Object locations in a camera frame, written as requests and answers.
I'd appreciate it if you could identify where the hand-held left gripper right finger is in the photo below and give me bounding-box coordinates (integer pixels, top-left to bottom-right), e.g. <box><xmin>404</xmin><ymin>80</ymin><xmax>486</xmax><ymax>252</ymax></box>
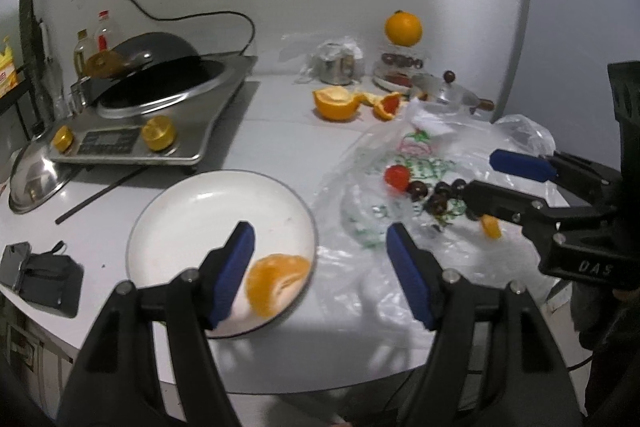
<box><xmin>386</xmin><ymin>222</ymin><xmax>586</xmax><ymax>427</ymax></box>

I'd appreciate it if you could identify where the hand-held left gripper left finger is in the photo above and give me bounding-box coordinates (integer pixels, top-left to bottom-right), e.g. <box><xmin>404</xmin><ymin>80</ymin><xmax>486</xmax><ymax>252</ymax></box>
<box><xmin>56</xmin><ymin>221</ymin><xmax>257</xmax><ymax>427</ymax></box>

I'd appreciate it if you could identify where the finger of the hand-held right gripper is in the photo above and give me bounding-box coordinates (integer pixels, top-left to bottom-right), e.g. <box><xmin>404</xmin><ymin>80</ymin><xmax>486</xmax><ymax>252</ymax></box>
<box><xmin>489</xmin><ymin>149</ymin><xmax>624</xmax><ymax>208</ymax></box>
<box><xmin>461</xmin><ymin>179</ymin><xmax>617</xmax><ymax>254</ymax></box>

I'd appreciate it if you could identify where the small orange segment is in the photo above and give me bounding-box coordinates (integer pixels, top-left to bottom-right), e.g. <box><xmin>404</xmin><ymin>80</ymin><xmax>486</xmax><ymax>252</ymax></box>
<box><xmin>480</xmin><ymin>215</ymin><xmax>502</xmax><ymax>240</ymax></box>

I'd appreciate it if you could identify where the peeled orange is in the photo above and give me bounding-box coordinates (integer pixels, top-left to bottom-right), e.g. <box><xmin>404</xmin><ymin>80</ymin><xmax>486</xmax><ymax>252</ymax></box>
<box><xmin>246</xmin><ymin>254</ymin><xmax>312</xmax><ymax>320</ymax></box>

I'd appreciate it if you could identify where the white round plate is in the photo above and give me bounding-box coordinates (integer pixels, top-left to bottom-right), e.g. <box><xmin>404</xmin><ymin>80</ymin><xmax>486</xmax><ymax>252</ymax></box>
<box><xmin>125</xmin><ymin>169</ymin><xmax>319</xmax><ymax>340</ymax></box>

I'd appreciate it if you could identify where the printed clear plastic bag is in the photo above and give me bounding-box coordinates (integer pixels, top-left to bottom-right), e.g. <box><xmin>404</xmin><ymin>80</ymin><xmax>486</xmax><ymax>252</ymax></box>
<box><xmin>310</xmin><ymin>99</ymin><xmax>571</xmax><ymax>343</ymax></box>

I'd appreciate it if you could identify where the red strawberry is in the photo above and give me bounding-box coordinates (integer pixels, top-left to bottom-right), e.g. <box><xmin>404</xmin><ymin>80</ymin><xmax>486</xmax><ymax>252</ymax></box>
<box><xmin>384</xmin><ymin>165</ymin><xmax>411</xmax><ymax>192</ymax></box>

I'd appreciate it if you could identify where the glass lid with knob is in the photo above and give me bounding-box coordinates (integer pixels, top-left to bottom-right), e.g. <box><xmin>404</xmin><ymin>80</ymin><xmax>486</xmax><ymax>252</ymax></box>
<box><xmin>410</xmin><ymin>69</ymin><xmax>496</xmax><ymax>112</ymax></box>

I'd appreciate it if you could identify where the small pot lid with knob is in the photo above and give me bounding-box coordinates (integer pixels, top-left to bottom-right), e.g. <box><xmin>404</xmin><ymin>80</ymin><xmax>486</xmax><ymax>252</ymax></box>
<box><xmin>412</xmin><ymin>71</ymin><xmax>481</xmax><ymax>106</ymax></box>

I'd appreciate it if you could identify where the orange peel piece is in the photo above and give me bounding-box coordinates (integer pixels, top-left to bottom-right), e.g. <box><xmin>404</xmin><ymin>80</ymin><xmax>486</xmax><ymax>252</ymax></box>
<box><xmin>361</xmin><ymin>91</ymin><xmax>403</xmax><ymax>122</ymax></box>

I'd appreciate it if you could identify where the black chopstick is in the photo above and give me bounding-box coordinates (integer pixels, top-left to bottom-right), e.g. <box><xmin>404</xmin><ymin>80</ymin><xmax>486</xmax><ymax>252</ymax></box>
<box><xmin>55</xmin><ymin>167</ymin><xmax>146</xmax><ymax>225</ymax></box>

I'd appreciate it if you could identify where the clear food container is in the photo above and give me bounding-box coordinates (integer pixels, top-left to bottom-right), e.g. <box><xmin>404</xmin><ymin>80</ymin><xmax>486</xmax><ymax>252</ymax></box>
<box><xmin>372</xmin><ymin>42</ymin><xmax>432</xmax><ymax>90</ymax></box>

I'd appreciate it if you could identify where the steel induction cooker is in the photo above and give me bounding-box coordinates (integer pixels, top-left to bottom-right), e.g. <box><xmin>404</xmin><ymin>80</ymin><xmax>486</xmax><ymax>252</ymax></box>
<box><xmin>50</xmin><ymin>52</ymin><xmax>260</xmax><ymax>168</ymax></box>

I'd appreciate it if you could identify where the whole orange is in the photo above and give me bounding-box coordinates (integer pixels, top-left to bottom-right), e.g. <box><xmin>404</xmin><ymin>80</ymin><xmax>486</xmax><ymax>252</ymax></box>
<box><xmin>384</xmin><ymin>9</ymin><xmax>424</xmax><ymax>48</ymax></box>

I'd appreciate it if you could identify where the black pouch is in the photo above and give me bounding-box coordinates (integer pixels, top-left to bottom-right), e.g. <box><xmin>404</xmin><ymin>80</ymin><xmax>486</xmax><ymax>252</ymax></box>
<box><xmin>17</xmin><ymin>252</ymin><xmax>85</xmax><ymax>319</ymax></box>

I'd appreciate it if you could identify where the hollow orange peel half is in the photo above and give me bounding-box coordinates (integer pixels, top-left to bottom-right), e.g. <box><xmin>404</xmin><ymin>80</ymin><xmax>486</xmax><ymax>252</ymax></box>
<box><xmin>312</xmin><ymin>87</ymin><xmax>362</xmax><ymax>122</ymax></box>

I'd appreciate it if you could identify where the steel cup in wrap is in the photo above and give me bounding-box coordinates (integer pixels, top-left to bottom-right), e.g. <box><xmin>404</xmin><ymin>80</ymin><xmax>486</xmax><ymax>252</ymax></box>
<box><xmin>280</xmin><ymin>32</ymin><xmax>366</xmax><ymax>85</ymax></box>

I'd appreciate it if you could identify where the large steel pot lid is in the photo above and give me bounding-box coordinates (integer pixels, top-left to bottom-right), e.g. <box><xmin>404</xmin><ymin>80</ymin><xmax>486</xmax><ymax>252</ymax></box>
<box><xmin>7</xmin><ymin>141</ymin><xmax>76</xmax><ymax>215</ymax></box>

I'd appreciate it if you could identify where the dark phone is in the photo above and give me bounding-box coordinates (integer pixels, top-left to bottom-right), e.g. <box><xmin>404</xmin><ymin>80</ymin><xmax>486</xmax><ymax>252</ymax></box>
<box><xmin>0</xmin><ymin>243</ymin><xmax>31</xmax><ymax>293</ymax></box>

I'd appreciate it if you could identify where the black wok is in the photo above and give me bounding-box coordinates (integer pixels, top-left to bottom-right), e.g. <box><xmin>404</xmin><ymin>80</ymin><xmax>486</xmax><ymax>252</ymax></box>
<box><xmin>82</xmin><ymin>32</ymin><xmax>201</xmax><ymax>82</ymax></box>

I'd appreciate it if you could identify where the cooking oil bottle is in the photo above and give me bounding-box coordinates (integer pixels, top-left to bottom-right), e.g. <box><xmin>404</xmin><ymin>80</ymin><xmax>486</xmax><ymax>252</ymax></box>
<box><xmin>72</xmin><ymin>29</ymin><xmax>96</xmax><ymax>78</ymax></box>

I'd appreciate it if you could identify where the black metal rack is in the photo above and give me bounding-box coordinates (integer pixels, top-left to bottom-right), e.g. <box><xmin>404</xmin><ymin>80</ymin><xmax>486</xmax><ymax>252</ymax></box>
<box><xmin>0</xmin><ymin>64</ymin><xmax>56</xmax><ymax>142</ymax></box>

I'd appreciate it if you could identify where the yellow detergent bottle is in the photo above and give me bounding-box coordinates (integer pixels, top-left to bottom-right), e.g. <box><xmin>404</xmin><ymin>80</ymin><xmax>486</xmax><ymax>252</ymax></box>
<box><xmin>0</xmin><ymin>36</ymin><xmax>20</xmax><ymax>98</ymax></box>

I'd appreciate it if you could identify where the black umbrella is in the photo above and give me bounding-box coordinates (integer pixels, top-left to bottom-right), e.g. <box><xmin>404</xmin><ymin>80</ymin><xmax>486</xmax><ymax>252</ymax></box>
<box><xmin>31</xmin><ymin>0</ymin><xmax>53</xmax><ymax>62</ymax></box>

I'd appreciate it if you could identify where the dark green post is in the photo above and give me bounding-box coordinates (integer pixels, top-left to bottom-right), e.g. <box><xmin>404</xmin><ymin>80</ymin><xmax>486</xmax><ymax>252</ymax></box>
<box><xmin>19</xmin><ymin>0</ymin><xmax>56</xmax><ymax>128</ymax></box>

